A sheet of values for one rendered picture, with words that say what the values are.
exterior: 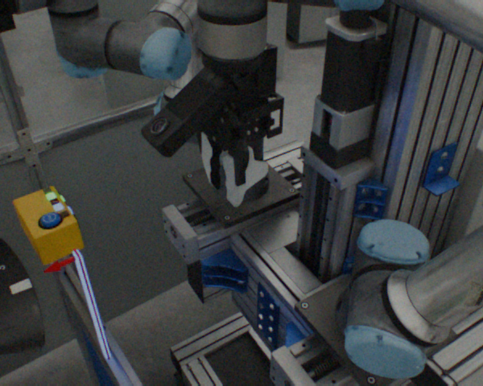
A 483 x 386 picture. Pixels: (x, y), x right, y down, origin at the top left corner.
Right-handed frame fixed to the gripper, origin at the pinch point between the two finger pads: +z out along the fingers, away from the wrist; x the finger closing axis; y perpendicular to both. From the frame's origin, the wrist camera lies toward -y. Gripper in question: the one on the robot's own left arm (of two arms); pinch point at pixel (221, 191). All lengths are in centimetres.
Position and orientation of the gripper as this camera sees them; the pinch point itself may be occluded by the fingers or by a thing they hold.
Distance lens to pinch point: 70.2
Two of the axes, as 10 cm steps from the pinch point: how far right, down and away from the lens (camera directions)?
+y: 8.1, -3.7, 4.5
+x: -5.8, -5.2, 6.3
